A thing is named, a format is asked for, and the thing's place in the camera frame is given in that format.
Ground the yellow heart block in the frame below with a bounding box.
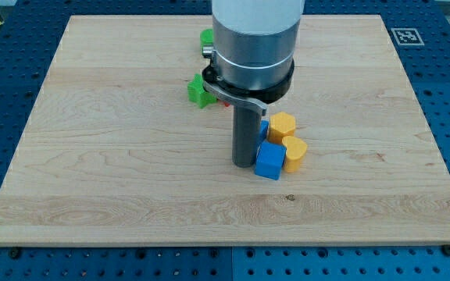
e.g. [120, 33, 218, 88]
[281, 136, 308, 173]

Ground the blue cube block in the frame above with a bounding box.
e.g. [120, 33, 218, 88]
[254, 141, 287, 180]

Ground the blue heart block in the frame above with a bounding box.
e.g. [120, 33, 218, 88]
[257, 120, 269, 146]

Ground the wooden board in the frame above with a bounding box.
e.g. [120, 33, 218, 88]
[0, 15, 450, 247]

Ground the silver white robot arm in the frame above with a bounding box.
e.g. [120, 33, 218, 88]
[212, 0, 305, 90]

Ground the green cylinder block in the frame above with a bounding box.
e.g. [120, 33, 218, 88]
[199, 28, 213, 56]

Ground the white fiducial marker tag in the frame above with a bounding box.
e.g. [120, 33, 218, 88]
[391, 27, 424, 46]

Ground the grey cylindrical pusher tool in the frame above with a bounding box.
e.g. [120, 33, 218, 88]
[232, 106, 262, 168]

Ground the green star block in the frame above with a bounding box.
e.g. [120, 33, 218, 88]
[187, 73, 217, 108]

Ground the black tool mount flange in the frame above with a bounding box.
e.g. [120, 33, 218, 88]
[202, 62, 295, 116]

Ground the yellow hexagon block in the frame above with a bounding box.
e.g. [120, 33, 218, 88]
[267, 112, 296, 144]

